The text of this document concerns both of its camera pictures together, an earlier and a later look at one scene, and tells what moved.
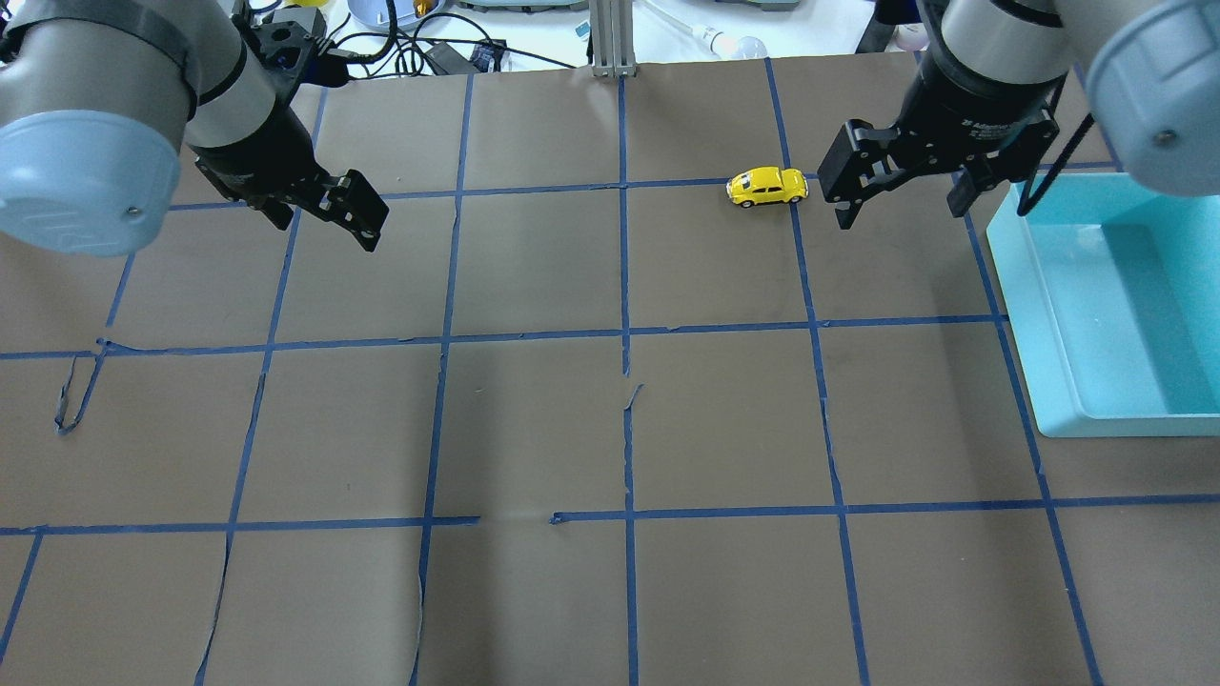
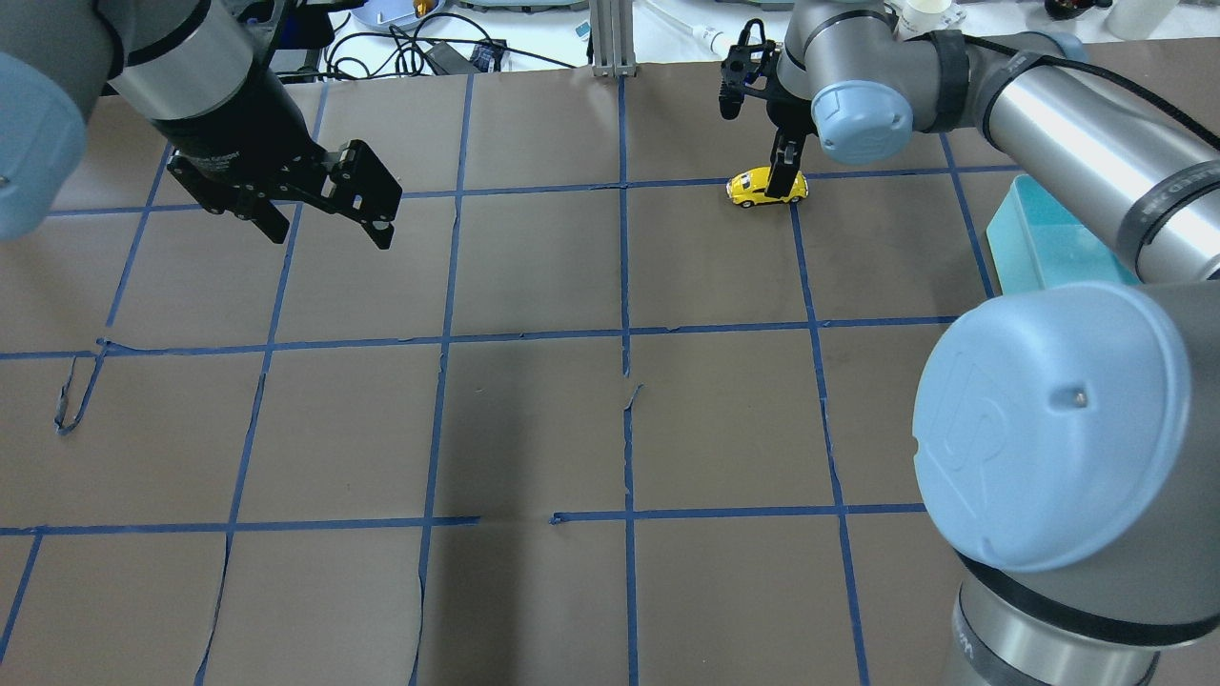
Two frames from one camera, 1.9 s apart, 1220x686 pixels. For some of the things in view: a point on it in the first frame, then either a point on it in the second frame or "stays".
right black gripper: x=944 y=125 to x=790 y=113
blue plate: x=376 y=11 stays
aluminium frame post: x=613 y=38 stays
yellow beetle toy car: x=767 y=185 stays
